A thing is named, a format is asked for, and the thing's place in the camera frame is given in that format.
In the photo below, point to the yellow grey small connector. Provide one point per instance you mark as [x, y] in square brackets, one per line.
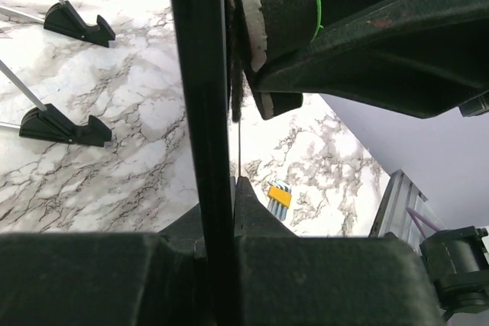
[280, 196]

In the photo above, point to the whiteboard stand right foot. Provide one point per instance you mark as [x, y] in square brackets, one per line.
[46, 122]

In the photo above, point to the white whiteboard black frame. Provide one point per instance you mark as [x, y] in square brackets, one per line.
[207, 231]

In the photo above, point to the aluminium extrusion frame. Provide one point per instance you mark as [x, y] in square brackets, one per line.
[404, 212]

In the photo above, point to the whiteboard stand foot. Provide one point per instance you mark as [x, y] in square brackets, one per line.
[62, 18]
[46, 122]

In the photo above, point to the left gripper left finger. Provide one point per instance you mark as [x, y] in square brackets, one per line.
[104, 278]

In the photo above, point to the whiteboard stand left foot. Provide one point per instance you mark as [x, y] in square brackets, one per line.
[62, 18]

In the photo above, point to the green black whiteboard eraser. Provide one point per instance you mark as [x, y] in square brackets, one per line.
[266, 30]

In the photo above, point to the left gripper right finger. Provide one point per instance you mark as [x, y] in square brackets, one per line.
[284, 279]

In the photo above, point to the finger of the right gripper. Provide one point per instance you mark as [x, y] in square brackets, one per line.
[415, 57]
[276, 103]

